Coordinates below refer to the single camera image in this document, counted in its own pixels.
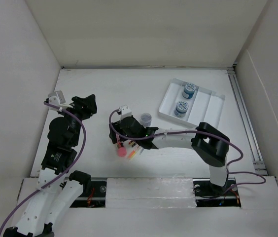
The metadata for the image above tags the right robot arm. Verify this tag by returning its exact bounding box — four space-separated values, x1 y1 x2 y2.
109 116 230 195

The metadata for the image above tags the purple cable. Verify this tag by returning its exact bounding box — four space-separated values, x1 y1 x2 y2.
0 101 88 237
108 110 268 198

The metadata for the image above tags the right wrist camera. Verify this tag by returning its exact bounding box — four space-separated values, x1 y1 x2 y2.
117 105 132 120

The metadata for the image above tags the blue patterned lid jar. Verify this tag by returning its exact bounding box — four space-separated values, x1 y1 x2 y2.
174 100 189 118

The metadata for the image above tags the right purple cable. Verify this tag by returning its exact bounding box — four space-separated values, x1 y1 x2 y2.
108 110 268 198

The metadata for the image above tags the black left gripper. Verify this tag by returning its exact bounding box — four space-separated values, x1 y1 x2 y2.
58 94 96 146

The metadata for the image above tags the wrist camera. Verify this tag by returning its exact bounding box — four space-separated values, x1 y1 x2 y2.
117 105 132 120
46 91 66 107

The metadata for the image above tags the grey clear small jar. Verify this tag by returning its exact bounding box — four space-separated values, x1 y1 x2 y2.
139 113 152 127

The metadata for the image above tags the pink capped tube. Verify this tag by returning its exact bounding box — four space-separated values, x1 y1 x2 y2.
116 134 127 157

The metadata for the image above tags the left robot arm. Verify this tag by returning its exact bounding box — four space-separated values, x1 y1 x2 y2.
0 91 97 237

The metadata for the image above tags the white divided tray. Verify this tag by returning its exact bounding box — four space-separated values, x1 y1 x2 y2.
158 79 225 128

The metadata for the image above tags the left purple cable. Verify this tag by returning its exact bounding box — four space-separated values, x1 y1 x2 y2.
0 101 88 237

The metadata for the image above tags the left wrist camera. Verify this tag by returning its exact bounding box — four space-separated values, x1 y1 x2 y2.
46 91 66 107

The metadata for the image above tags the red wires left slot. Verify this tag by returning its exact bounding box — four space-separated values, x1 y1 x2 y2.
86 189 97 207

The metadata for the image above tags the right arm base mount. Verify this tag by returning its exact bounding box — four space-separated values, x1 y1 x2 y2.
193 180 241 207

